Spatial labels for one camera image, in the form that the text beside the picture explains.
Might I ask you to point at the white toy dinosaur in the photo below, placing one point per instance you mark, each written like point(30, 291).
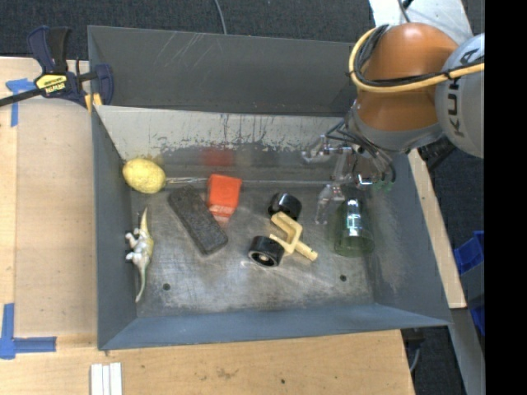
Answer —
point(143, 245)

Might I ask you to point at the clear green glass cup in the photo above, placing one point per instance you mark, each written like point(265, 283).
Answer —
point(354, 233)

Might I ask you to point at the orange-red box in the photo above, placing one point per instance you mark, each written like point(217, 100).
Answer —
point(223, 193)

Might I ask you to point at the grey metal bin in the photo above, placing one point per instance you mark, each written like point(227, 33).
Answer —
point(255, 294)

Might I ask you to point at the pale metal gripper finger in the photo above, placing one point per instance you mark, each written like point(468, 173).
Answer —
point(315, 151)
point(327, 204)

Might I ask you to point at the black flat block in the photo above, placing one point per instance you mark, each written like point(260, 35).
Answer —
point(197, 220)

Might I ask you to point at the yellow lemon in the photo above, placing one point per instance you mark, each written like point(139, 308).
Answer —
point(144, 175)

